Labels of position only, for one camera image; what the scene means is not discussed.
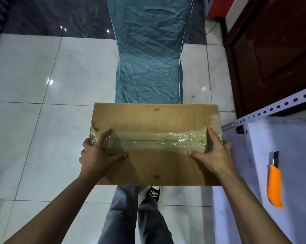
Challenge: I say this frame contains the orange utility knife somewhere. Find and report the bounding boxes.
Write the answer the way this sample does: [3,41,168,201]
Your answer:
[267,151,284,208]

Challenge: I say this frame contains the white metal shelving rack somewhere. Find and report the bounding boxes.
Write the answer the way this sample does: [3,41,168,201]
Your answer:
[212,85,306,244]

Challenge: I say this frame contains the person's right hand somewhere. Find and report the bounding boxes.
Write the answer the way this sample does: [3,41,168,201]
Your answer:
[188,127,240,182]

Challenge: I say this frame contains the person's left forearm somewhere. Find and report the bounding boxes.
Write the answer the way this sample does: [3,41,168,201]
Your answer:
[5,172,100,244]

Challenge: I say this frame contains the dark wooden door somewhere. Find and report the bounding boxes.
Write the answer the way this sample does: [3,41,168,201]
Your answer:
[223,0,306,133]

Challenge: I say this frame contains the person's right forearm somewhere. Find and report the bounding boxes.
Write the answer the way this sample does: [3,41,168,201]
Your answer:
[221,172,291,244]

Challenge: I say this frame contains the person's grey trouser legs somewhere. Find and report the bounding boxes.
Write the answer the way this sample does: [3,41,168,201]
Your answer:
[98,186,174,244]

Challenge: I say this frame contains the person's left hand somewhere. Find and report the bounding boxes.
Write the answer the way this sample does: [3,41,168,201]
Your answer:
[79,129,128,181]

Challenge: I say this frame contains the black and white sneaker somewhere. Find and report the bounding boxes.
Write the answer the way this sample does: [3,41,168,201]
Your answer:
[143,186,161,204]

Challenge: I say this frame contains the teal fabric chair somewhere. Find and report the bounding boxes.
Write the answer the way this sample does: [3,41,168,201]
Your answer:
[106,0,194,105]

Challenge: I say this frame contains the large brown cardboard box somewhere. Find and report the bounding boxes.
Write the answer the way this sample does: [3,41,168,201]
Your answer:
[90,102,223,186]

